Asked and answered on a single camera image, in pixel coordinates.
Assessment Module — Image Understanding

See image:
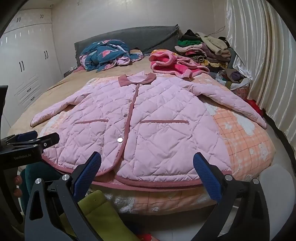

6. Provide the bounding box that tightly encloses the olive green cloth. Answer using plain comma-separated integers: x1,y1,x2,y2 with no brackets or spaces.
59,190,139,241

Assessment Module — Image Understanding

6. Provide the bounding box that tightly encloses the red cloth item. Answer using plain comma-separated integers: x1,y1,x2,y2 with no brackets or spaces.
245,99,264,116

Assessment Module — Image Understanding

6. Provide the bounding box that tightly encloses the white pleated curtain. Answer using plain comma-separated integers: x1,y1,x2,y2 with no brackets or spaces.
225,0,296,149

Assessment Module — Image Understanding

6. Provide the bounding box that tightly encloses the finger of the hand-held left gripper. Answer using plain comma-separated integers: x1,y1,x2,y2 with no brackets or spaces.
14,133,60,149
5,130,38,144

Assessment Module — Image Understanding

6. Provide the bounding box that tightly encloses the bed with tan sheet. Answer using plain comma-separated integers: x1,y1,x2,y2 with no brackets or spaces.
7,49,278,216

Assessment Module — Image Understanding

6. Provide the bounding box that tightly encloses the pink fleece blanket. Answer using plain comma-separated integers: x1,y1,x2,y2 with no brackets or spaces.
149,49,211,79

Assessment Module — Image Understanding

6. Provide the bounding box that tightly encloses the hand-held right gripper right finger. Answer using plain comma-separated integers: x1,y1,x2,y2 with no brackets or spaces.
193,152,271,241

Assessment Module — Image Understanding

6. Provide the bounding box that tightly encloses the person's left hand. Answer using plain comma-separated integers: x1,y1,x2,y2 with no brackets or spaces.
13,174,23,197

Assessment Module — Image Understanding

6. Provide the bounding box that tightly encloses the pile of folded clothes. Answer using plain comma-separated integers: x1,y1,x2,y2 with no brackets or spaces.
174,29,232,70

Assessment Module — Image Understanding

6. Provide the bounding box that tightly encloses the blue flamingo print quilt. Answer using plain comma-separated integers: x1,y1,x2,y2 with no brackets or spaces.
79,40,145,72

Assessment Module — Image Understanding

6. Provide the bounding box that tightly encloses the orange checked blanket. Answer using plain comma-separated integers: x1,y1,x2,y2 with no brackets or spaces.
39,72,277,212

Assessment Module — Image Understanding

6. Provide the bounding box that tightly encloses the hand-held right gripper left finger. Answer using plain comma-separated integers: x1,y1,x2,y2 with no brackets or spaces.
24,151,102,241

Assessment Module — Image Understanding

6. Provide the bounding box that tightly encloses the white wardrobe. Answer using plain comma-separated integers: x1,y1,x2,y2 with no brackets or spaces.
0,8,63,123

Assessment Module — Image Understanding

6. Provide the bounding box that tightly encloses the grey padded headboard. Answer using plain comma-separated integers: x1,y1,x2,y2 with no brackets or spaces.
74,24,179,67

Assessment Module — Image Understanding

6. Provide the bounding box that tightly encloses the teal cloth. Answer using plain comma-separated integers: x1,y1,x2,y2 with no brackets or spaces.
20,162,56,214

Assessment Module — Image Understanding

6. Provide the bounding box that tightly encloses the pink quilted jacket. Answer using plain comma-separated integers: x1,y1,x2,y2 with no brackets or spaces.
30,72,267,187

